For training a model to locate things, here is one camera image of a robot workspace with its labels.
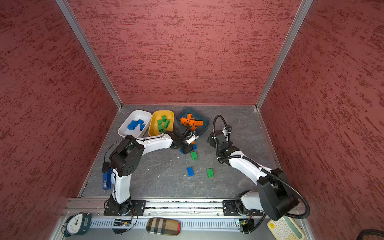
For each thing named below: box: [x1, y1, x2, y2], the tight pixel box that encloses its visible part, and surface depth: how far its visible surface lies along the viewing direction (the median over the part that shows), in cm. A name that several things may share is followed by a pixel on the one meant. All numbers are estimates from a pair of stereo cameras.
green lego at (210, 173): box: [206, 168, 215, 179], surface depth 86 cm
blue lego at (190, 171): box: [186, 166, 195, 177], surface depth 87 cm
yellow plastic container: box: [148, 110, 175, 137], surface depth 109 cm
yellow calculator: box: [267, 215, 306, 240], surface depth 68 cm
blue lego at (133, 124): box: [127, 120, 139, 130], surface depth 106 cm
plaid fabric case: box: [146, 217, 181, 236], surface depth 68 cm
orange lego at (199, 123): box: [196, 120, 204, 126], surface depth 112 cm
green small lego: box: [191, 151, 198, 160], surface depth 92 cm
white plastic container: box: [118, 110, 152, 139], surface depth 108 cm
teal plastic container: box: [176, 108, 210, 134], surface depth 112 cm
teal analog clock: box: [63, 212, 91, 237], surface depth 68 cm
